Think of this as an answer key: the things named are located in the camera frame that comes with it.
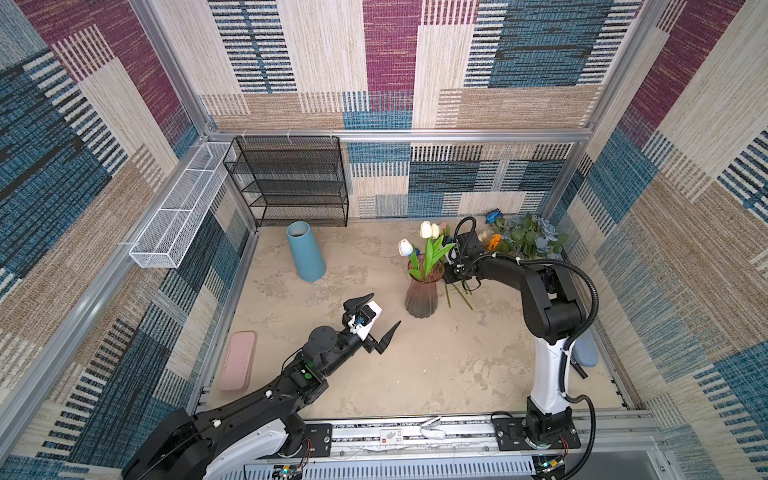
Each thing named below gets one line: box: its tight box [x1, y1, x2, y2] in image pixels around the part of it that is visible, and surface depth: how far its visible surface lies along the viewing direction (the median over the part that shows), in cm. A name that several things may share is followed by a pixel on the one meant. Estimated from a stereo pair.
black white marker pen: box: [570, 355, 589, 379], surface depth 85 cm
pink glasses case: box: [219, 330, 257, 391], surface depth 85 cm
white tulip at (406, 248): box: [398, 238, 422, 280], surface depth 79 cm
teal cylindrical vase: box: [286, 220, 327, 282], surface depth 93 cm
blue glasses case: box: [572, 331, 599, 367], surface depth 87 cm
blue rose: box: [485, 208, 504, 225], surface depth 118 cm
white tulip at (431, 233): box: [419, 220, 444, 277], surface depth 83 cm
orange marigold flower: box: [488, 234, 503, 251], surface depth 110 cm
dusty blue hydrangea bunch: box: [494, 214, 568, 260], surface depth 105 cm
